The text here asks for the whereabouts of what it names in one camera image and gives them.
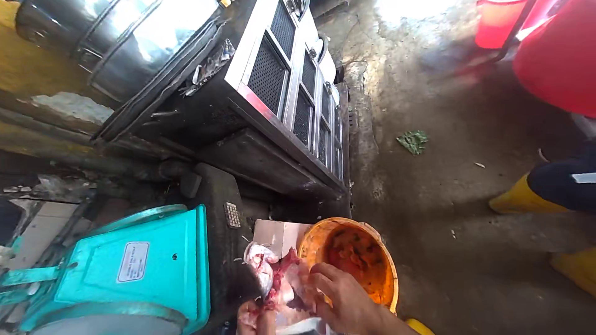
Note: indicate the black box with keypad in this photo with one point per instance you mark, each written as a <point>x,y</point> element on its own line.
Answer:
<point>219,200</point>

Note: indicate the silvery white fish piece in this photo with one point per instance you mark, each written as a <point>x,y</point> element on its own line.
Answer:
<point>263,270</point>

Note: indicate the person's right fingers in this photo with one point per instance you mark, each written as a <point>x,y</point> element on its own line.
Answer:
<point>322,280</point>

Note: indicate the shiny metal drum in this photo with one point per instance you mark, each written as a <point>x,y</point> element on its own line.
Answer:
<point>139,42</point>

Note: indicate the person's right hand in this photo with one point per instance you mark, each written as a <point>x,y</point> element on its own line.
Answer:
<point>349,297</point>

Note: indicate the orange bucket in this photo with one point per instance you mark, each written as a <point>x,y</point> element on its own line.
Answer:
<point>390,274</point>

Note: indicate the person's right forearm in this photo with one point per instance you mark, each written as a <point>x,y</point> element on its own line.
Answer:
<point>398,324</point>

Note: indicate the metal cabinet with mesh panels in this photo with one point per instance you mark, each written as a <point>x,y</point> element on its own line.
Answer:
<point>298,83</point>

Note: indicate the light brown board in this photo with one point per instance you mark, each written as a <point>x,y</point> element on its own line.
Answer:
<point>274,232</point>

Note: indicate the person's left fingers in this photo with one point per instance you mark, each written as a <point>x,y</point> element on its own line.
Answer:
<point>266,321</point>

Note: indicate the raw pink fish meat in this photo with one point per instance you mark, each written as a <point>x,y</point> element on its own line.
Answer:
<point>285,289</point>

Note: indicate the green leaf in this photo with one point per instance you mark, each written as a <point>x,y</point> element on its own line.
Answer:
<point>413,141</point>

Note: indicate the large red tub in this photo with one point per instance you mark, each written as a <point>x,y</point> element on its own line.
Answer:
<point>558,65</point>

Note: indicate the person's left hand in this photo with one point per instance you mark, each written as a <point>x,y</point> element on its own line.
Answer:
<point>254,322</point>

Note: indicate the small red bucket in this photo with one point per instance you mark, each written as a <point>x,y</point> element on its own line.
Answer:
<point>494,28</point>

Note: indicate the pile of fish scraps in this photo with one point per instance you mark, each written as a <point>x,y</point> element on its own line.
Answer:
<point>355,255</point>

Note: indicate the teal weighing scale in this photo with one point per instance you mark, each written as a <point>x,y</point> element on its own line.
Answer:
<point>167,260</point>

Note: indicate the dark metal stand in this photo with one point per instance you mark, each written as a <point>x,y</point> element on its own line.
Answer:
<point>517,35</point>

